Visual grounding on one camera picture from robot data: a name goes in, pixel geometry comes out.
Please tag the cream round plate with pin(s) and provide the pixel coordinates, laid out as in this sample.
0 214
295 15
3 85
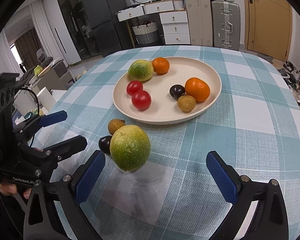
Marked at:
163 109

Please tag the yellow-green guava fruit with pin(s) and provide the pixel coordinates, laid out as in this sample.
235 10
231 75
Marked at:
141 70

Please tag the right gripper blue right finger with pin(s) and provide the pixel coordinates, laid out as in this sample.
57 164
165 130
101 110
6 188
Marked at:
237 190

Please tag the wooden door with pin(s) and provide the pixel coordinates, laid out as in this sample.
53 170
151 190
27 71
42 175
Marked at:
268 27

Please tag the silver suitcase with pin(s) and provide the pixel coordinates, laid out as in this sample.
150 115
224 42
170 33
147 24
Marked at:
226 22

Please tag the beige suitcase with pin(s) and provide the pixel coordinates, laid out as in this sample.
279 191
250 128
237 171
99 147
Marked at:
200 22

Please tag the dark purple plum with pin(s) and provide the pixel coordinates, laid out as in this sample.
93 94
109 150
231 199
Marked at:
176 91
104 144

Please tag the dark glass wardrobe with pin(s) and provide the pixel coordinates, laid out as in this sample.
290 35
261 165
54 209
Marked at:
78 26

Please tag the brown longan fruit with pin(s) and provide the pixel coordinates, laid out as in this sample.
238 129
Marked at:
186 103

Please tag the white paper towel roll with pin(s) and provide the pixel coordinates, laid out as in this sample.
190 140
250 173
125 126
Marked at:
46 99

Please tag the woven laundry basket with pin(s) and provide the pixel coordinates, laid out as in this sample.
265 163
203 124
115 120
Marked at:
146 33

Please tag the person's left hand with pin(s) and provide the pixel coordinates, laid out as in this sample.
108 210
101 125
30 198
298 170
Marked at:
9 189

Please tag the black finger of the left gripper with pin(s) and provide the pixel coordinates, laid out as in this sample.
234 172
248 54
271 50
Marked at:
65 149

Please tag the white drawer desk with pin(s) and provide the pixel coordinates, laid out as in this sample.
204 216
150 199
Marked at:
173 18

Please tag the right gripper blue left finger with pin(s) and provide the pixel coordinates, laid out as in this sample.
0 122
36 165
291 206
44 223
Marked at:
74 189

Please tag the green-orange round citrus fruit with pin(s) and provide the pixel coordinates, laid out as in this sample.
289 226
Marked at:
130 148

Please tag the brown longan near plate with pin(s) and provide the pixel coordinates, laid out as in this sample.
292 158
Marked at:
115 124

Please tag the red tomato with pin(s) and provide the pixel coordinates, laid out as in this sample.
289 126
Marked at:
133 87
141 100

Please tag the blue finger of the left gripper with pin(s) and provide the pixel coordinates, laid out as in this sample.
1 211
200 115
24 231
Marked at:
52 118

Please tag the teal checked tablecloth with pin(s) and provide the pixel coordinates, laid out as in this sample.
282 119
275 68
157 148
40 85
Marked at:
254 126

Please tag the black refrigerator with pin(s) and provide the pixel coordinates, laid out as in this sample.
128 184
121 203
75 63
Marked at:
110 34

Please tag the orange mandarin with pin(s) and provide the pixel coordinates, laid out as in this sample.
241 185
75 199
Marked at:
161 65
197 88

